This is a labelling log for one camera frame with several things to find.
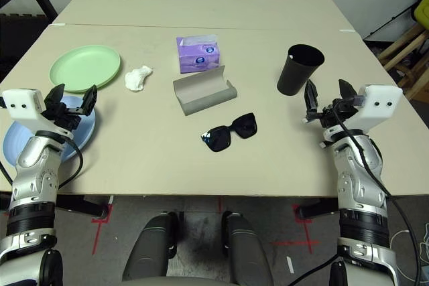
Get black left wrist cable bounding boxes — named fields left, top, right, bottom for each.
left=55, top=133, right=84, bottom=189

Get wooden frame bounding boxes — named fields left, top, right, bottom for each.
left=378, top=23, right=429, bottom=101

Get grey right robot leg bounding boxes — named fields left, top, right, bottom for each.
left=223, top=211, right=274, bottom=283

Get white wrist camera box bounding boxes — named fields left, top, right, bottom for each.
left=0, top=88, right=56, bottom=135
left=348, top=84, right=403, bottom=133

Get black sunglasses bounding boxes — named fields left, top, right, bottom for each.
left=200, top=113, right=258, bottom=153

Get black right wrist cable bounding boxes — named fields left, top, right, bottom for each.
left=330, top=96, right=424, bottom=286

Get black table foot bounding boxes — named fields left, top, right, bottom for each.
left=297, top=198, right=341, bottom=220
left=55, top=194, right=113, bottom=218

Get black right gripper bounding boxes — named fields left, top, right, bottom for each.
left=303, top=78, right=361, bottom=131

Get grey left robot leg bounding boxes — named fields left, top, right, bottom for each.
left=122, top=211, right=178, bottom=282

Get white tissue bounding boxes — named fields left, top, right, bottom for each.
left=124, top=64, right=154, bottom=92

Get yellow-green object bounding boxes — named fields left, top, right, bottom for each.
left=414, top=0, right=429, bottom=23

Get green plastic plate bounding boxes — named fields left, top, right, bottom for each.
left=49, top=44, right=121, bottom=94

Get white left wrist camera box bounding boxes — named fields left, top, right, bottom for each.
left=0, top=88, right=56, bottom=135

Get grey glasses case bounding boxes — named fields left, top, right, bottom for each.
left=172, top=64, right=238, bottom=117

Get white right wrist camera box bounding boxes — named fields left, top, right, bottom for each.
left=348, top=84, right=403, bottom=133

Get blue plastic plate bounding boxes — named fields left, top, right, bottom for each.
left=2, top=94, right=97, bottom=168

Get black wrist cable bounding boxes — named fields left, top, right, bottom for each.
left=330, top=96, right=424, bottom=286
left=55, top=133, right=84, bottom=189

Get red floor tape cross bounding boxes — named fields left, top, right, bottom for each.
left=270, top=204, right=320, bottom=254

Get red floor tape mark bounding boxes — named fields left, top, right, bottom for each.
left=90, top=202, right=114, bottom=257

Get purple tissue pack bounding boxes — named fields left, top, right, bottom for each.
left=176, top=33, right=225, bottom=74

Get black plastic cup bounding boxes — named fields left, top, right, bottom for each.
left=276, top=44, right=325, bottom=96

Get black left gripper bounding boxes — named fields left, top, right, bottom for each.
left=42, top=83, right=99, bottom=132

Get black hanging cable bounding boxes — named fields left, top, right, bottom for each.
left=291, top=254, right=339, bottom=286

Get grey robot leg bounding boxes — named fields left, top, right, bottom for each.
left=223, top=211, right=274, bottom=283
left=122, top=211, right=178, bottom=282

